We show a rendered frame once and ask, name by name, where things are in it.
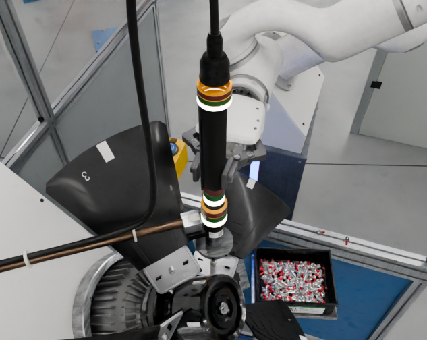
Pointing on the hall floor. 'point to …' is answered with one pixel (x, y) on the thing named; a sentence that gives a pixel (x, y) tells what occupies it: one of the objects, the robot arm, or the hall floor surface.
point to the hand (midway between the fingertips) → (213, 169)
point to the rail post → (397, 309)
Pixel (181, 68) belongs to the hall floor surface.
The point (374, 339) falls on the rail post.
